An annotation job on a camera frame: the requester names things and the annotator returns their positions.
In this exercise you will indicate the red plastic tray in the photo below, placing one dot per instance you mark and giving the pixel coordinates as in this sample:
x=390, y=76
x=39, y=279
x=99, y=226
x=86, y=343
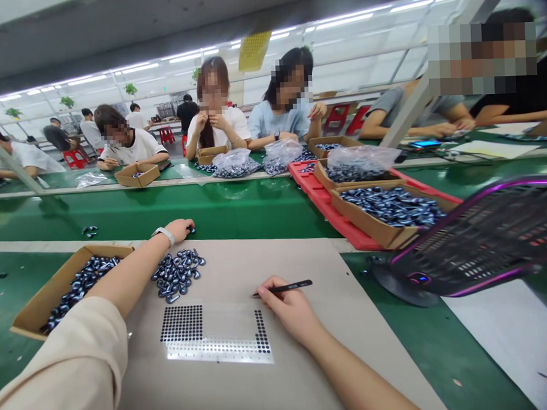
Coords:
x=325, y=203

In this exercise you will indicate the grey metal post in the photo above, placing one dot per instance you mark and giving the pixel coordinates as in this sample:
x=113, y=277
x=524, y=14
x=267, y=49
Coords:
x=424, y=87
x=14, y=167

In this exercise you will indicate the person's left hand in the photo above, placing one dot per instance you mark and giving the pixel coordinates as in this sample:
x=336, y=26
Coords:
x=179, y=230

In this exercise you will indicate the pair of blue shells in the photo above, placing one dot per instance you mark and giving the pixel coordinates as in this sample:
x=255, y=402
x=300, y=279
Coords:
x=89, y=230

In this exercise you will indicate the long cardboard box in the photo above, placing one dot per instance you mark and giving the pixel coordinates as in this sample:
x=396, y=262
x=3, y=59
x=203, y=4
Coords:
x=37, y=305

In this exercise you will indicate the smartphone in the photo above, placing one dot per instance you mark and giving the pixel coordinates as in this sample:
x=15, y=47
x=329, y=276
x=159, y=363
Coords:
x=425, y=144

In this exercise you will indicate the person's left fingers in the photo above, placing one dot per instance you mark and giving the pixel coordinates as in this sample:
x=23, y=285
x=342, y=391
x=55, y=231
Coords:
x=188, y=224

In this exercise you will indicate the green conveyor belt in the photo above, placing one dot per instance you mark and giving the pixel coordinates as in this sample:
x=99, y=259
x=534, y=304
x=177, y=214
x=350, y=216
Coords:
x=237, y=208

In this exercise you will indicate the beige work mat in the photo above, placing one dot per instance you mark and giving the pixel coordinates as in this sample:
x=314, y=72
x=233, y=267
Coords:
x=257, y=259

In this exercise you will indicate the black tweezers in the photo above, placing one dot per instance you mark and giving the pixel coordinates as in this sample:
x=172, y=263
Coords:
x=303, y=284

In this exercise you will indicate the red plastic stool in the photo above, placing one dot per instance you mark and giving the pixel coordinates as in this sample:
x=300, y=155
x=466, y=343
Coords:
x=358, y=119
x=337, y=117
x=76, y=158
x=166, y=134

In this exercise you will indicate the clear plastic bag of shells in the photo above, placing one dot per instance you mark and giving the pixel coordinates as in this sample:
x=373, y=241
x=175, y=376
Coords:
x=280, y=154
x=235, y=163
x=361, y=161

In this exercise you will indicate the black and purple desk fan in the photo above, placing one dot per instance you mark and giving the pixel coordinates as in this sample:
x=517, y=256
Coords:
x=481, y=238

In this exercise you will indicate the empty clear plastic bag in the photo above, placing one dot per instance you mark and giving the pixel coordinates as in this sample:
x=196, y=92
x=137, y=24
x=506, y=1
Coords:
x=91, y=179

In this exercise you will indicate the clear sheet of black dots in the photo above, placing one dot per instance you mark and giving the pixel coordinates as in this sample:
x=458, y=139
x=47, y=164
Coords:
x=226, y=325

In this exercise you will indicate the pile of blue earbud shells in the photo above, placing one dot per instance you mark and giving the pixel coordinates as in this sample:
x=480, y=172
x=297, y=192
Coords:
x=178, y=271
x=394, y=205
x=83, y=283

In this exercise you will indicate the cardboard box with bag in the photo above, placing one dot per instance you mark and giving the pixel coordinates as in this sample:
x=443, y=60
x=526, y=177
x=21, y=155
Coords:
x=326, y=178

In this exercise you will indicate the white paper sheet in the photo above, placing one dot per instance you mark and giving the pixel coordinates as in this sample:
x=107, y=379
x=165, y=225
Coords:
x=493, y=149

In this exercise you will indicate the small cardboard box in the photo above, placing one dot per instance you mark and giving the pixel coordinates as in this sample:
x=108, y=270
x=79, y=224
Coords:
x=211, y=154
x=135, y=176
x=329, y=144

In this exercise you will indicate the yellow hanging sign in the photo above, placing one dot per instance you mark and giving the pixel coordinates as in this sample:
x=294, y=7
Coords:
x=254, y=51

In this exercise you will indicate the person's right hand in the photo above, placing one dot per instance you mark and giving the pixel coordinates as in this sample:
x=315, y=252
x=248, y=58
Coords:
x=288, y=310

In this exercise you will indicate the wide cardboard box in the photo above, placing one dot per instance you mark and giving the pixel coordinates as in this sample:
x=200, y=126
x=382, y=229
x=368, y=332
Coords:
x=373, y=230

